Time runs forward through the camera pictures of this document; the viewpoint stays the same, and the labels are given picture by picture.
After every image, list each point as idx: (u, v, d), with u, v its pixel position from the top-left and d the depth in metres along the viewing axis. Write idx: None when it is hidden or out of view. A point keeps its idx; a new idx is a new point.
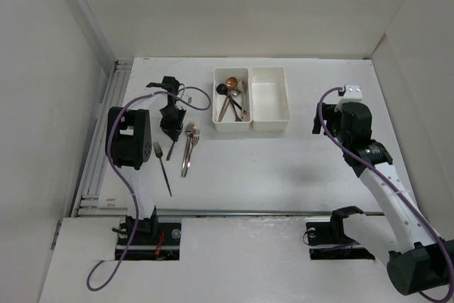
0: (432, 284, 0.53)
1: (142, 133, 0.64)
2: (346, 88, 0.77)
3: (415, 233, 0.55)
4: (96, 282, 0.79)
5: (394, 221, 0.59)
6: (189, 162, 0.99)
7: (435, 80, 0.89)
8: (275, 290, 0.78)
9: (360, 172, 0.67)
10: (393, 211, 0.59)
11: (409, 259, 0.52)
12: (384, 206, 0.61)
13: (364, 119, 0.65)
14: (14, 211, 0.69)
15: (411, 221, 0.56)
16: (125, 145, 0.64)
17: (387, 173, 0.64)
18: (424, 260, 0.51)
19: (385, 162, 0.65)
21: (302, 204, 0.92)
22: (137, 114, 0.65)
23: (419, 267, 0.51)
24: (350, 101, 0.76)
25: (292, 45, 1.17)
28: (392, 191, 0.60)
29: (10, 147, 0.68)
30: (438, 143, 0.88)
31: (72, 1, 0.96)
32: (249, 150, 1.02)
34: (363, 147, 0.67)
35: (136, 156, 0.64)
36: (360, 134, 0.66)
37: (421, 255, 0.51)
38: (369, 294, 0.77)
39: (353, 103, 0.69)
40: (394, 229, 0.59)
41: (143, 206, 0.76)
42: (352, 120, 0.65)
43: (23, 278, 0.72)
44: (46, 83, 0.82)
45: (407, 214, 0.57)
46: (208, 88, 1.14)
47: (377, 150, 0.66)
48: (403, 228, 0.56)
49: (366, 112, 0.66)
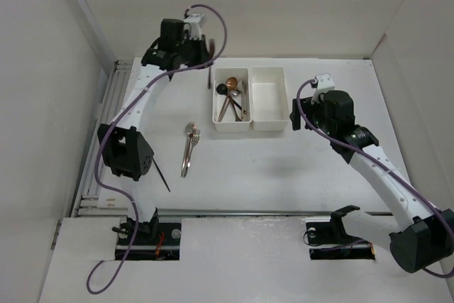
0: (436, 255, 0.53)
1: (135, 153, 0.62)
2: (318, 78, 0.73)
3: (412, 208, 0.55)
4: (96, 284, 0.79)
5: (389, 200, 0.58)
6: (189, 162, 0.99)
7: (435, 79, 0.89)
8: (275, 290, 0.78)
9: (350, 160, 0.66)
10: (388, 191, 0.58)
11: (411, 235, 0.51)
12: (379, 187, 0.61)
13: (347, 105, 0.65)
14: (15, 210, 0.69)
15: (406, 198, 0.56)
16: (123, 162, 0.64)
17: (375, 154, 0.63)
18: (425, 234, 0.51)
19: (372, 145, 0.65)
21: (302, 204, 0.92)
22: (128, 134, 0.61)
23: (421, 243, 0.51)
24: (323, 91, 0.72)
25: (292, 45, 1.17)
28: (384, 172, 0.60)
29: (10, 146, 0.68)
30: (438, 142, 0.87)
31: (72, 2, 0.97)
32: (249, 151, 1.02)
34: (347, 133, 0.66)
35: (134, 169, 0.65)
36: (343, 120, 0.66)
37: (422, 229, 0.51)
38: (369, 294, 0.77)
39: (332, 92, 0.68)
40: (392, 208, 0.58)
41: (143, 211, 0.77)
42: (335, 108, 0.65)
43: (23, 278, 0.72)
44: (46, 82, 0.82)
45: (401, 191, 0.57)
46: (208, 88, 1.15)
47: (362, 135, 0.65)
48: (401, 206, 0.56)
49: (347, 98, 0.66)
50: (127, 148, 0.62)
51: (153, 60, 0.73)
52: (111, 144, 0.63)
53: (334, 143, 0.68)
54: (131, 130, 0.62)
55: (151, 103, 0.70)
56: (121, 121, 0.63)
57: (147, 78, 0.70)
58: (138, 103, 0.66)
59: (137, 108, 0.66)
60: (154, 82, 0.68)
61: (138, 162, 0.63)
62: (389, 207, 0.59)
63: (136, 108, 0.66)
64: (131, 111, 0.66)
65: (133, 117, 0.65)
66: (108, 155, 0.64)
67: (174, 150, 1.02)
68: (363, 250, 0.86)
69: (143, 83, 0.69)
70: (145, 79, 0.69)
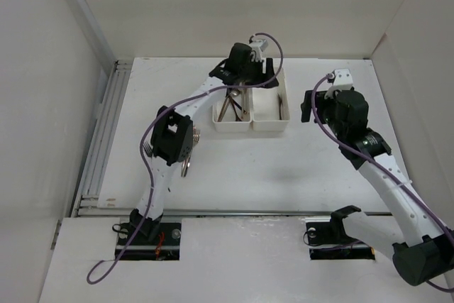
0: (438, 272, 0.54)
1: (181, 139, 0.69)
2: (335, 73, 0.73)
3: (422, 226, 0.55)
4: (96, 275, 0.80)
5: (399, 214, 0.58)
6: (189, 162, 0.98)
7: (435, 79, 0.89)
8: (275, 290, 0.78)
9: (359, 167, 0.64)
10: (398, 204, 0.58)
11: (418, 254, 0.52)
12: (387, 199, 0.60)
13: (362, 109, 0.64)
14: (14, 209, 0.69)
15: (418, 214, 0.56)
16: (167, 143, 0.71)
17: (387, 164, 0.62)
18: (433, 254, 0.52)
19: (384, 154, 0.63)
21: (303, 205, 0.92)
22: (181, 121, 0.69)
23: (429, 262, 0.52)
24: (339, 87, 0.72)
25: (291, 45, 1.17)
28: (395, 184, 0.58)
29: (9, 145, 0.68)
30: (438, 141, 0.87)
31: (72, 2, 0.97)
32: (249, 151, 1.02)
34: (360, 140, 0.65)
35: (172, 154, 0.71)
36: (356, 124, 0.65)
37: (430, 249, 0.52)
38: (369, 294, 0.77)
39: (347, 92, 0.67)
40: (400, 221, 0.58)
41: (154, 205, 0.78)
42: (350, 111, 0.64)
43: (23, 278, 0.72)
44: (46, 81, 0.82)
45: (413, 206, 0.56)
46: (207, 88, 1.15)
47: (374, 140, 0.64)
48: (411, 222, 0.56)
49: (362, 103, 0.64)
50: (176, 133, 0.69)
51: (220, 75, 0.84)
52: (163, 125, 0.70)
53: (344, 148, 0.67)
54: (185, 118, 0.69)
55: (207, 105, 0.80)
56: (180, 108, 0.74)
57: (211, 86, 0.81)
58: (197, 101, 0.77)
59: (196, 104, 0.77)
60: (216, 90, 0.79)
61: (179, 150, 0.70)
62: (396, 218, 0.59)
63: (194, 103, 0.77)
64: (191, 103, 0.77)
65: (190, 109, 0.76)
66: (157, 132, 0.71)
67: None
68: (363, 250, 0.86)
69: (206, 87, 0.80)
70: (208, 86, 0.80)
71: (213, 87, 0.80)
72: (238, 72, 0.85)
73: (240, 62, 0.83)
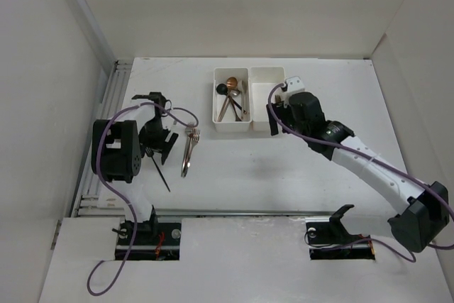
0: (435, 229, 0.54)
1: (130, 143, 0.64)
2: (287, 81, 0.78)
3: (403, 189, 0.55)
4: (97, 287, 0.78)
5: (381, 187, 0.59)
6: (189, 162, 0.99)
7: (435, 79, 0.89)
8: (276, 290, 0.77)
9: (332, 156, 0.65)
10: (376, 178, 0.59)
11: (412, 217, 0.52)
12: (365, 177, 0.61)
13: (314, 103, 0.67)
14: (14, 209, 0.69)
15: (396, 181, 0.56)
16: (114, 158, 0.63)
17: (355, 145, 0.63)
18: (423, 213, 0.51)
19: (348, 137, 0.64)
21: (302, 204, 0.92)
22: (124, 125, 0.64)
23: (422, 222, 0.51)
24: (293, 92, 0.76)
25: (292, 45, 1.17)
28: (367, 160, 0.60)
29: (10, 145, 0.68)
30: (438, 142, 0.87)
31: (72, 2, 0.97)
32: (248, 150, 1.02)
34: (323, 131, 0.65)
35: (126, 169, 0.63)
36: (314, 120, 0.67)
37: (420, 208, 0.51)
38: (369, 294, 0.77)
39: (299, 94, 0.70)
40: (384, 194, 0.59)
41: (141, 211, 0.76)
42: (303, 109, 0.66)
43: (23, 277, 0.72)
44: (47, 81, 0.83)
45: (389, 175, 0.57)
46: (207, 88, 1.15)
47: (337, 129, 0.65)
48: (392, 191, 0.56)
49: (313, 98, 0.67)
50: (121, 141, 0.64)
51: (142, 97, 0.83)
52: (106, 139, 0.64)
53: (311, 143, 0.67)
54: (127, 123, 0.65)
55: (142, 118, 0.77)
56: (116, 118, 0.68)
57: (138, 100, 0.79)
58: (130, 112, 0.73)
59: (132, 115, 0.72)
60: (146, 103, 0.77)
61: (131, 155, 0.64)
62: (379, 192, 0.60)
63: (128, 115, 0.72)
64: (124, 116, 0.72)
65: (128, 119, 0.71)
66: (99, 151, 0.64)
67: (174, 150, 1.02)
68: (363, 250, 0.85)
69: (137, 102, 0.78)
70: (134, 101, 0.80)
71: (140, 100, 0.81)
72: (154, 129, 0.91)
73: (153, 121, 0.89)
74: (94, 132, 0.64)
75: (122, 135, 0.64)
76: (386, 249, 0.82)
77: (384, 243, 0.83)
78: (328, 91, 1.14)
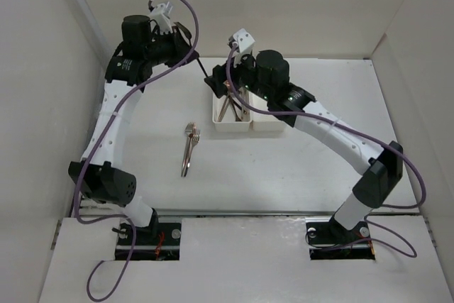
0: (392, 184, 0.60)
1: (113, 188, 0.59)
2: (235, 37, 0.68)
3: (364, 152, 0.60)
4: (96, 283, 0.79)
5: (342, 150, 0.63)
6: (189, 162, 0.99)
7: (435, 78, 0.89)
8: (275, 290, 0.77)
9: (295, 125, 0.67)
10: (339, 142, 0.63)
11: (373, 178, 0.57)
12: (328, 140, 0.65)
13: (284, 69, 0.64)
14: (14, 209, 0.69)
15: (358, 144, 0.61)
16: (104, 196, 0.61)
17: (317, 111, 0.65)
18: (383, 172, 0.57)
19: (310, 103, 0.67)
21: (302, 204, 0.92)
22: (102, 174, 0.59)
23: (381, 179, 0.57)
24: (246, 50, 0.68)
25: (292, 45, 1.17)
28: (330, 125, 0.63)
29: (10, 145, 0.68)
30: (438, 142, 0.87)
31: (72, 2, 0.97)
32: (249, 151, 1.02)
34: (285, 98, 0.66)
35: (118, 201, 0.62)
36: (280, 85, 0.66)
37: (379, 169, 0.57)
38: (370, 294, 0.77)
39: (262, 55, 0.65)
40: (346, 156, 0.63)
41: (140, 220, 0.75)
42: (274, 74, 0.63)
43: (23, 278, 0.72)
44: (47, 81, 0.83)
45: (350, 138, 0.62)
46: (207, 88, 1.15)
47: (298, 95, 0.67)
48: (355, 153, 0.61)
49: (281, 62, 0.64)
50: (103, 185, 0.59)
51: (119, 73, 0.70)
52: (88, 180, 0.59)
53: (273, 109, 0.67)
54: (107, 170, 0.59)
55: (122, 128, 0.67)
56: (93, 157, 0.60)
57: (115, 98, 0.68)
58: (108, 133, 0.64)
59: (108, 139, 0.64)
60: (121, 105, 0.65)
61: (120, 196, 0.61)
62: (341, 155, 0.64)
63: (107, 138, 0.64)
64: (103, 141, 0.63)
65: (105, 150, 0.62)
66: (86, 191, 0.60)
67: (174, 150, 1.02)
68: (363, 250, 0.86)
69: (111, 106, 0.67)
70: (113, 98, 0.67)
71: (118, 99, 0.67)
72: (150, 35, 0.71)
73: (142, 39, 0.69)
74: (73, 171, 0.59)
75: (102, 179, 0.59)
76: (386, 249, 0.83)
77: (384, 243, 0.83)
78: (328, 91, 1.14)
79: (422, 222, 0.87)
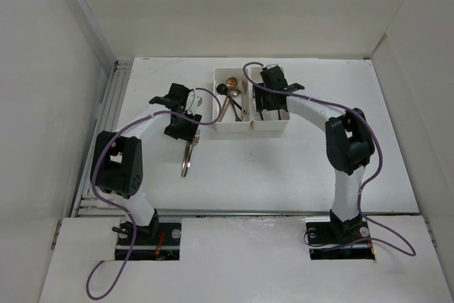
0: (360, 150, 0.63)
1: (129, 162, 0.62)
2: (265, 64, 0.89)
3: (328, 113, 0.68)
4: (96, 284, 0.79)
5: (317, 119, 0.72)
6: (189, 162, 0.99)
7: (435, 78, 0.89)
8: (275, 290, 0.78)
9: (287, 106, 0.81)
10: (312, 111, 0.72)
11: (332, 133, 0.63)
12: (308, 114, 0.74)
13: (277, 69, 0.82)
14: (14, 210, 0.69)
15: (324, 109, 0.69)
16: (112, 177, 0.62)
17: (302, 93, 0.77)
18: (340, 128, 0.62)
19: (299, 89, 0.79)
21: (302, 204, 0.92)
22: (128, 145, 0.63)
23: (338, 135, 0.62)
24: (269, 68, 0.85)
25: (292, 45, 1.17)
28: (306, 99, 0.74)
29: (9, 146, 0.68)
30: (438, 142, 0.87)
31: (72, 3, 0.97)
32: (249, 150, 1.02)
34: (281, 89, 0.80)
35: (122, 187, 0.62)
36: (277, 82, 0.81)
37: (336, 123, 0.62)
38: (369, 294, 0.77)
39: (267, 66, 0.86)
40: (320, 123, 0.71)
41: (141, 217, 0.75)
42: (269, 74, 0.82)
43: (23, 279, 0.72)
44: (47, 81, 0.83)
45: (320, 106, 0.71)
46: (208, 88, 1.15)
47: (292, 86, 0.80)
48: (321, 116, 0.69)
49: (276, 67, 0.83)
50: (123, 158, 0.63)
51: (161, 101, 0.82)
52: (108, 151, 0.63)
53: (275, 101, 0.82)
54: (131, 144, 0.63)
55: (151, 130, 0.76)
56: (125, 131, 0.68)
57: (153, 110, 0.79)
58: (142, 124, 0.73)
59: (141, 126, 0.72)
60: (160, 112, 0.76)
61: (128, 178, 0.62)
62: (318, 125, 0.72)
63: (139, 126, 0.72)
64: (135, 128, 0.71)
65: (135, 132, 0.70)
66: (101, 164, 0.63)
67: (174, 150, 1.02)
68: (363, 250, 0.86)
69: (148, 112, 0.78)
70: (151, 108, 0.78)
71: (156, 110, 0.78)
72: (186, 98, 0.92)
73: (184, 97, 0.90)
74: (98, 142, 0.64)
75: (125, 152, 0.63)
76: (386, 249, 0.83)
77: (383, 243, 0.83)
78: (328, 91, 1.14)
79: (422, 222, 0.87)
